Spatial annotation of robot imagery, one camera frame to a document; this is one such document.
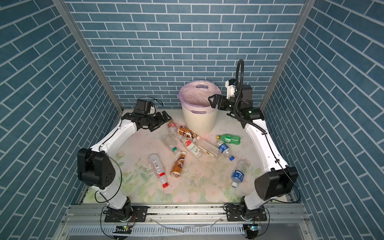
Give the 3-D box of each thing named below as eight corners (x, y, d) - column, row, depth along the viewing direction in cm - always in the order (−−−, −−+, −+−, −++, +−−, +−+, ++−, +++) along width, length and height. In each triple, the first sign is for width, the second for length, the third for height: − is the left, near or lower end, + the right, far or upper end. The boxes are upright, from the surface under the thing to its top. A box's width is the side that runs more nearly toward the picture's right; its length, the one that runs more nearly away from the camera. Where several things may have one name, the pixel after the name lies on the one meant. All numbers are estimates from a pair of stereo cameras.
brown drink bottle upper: (177, 132, 106) (176, 129, 103) (180, 127, 108) (180, 125, 106) (197, 141, 101) (197, 139, 98) (200, 137, 103) (200, 134, 101)
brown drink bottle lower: (171, 175, 88) (170, 172, 84) (181, 153, 97) (181, 149, 93) (178, 178, 87) (177, 175, 83) (188, 155, 96) (188, 151, 92)
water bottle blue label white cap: (227, 185, 85) (229, 182, 80) (236, 160, 95) (238, 156, 90) (241, 192, 83) (244, 189, 78) (249, 166, 93) (251, 162, 88)
